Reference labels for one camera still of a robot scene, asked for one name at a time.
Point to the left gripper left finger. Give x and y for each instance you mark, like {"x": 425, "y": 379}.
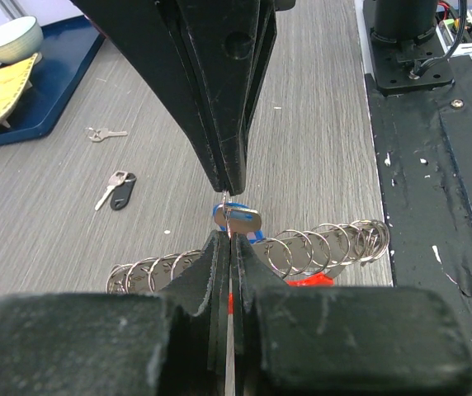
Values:
{"x": 172, "y": 342}

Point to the black tagged key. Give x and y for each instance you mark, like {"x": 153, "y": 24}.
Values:
{"x": 118, "y": 191}

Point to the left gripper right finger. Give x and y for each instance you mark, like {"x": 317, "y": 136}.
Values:
{"x": 336, "y": 340}

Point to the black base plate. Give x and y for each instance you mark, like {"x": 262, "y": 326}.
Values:
{"x": 423, "y": 150}

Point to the light green bowl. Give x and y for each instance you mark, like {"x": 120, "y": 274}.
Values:
{"x": 20, "y": 39}

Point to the plain silver key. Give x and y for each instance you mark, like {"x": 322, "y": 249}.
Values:
{"x": 98, "y": 135}

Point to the blue tagged key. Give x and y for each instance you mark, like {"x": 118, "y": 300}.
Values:
{"x": 240, "y": 219}

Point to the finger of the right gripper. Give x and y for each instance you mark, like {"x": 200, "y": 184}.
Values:
{"x": 140, "y": 32}
{"x": 226, "y": 46}

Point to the dark blue tray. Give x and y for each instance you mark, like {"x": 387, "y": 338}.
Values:
{"x": 67, "y": 52}

